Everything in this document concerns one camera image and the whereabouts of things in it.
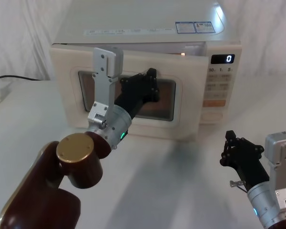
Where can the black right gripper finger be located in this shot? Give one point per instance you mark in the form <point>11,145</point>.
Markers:
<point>226,150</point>
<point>245,142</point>

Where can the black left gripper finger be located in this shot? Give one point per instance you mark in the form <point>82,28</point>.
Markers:
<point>139,76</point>
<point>155,88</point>

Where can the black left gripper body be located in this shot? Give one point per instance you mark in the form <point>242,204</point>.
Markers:
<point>133,95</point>

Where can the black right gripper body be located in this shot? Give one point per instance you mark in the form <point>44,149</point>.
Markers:
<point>249,164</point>

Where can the brown and silver left arm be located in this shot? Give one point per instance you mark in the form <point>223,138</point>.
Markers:
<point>78,162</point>

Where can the cream microwave oven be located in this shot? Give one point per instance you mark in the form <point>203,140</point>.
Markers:
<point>143,21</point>

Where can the white table cloth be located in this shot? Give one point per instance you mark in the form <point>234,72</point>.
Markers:
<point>162,181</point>

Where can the white curtain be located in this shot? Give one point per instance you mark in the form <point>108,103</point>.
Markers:
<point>19,35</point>

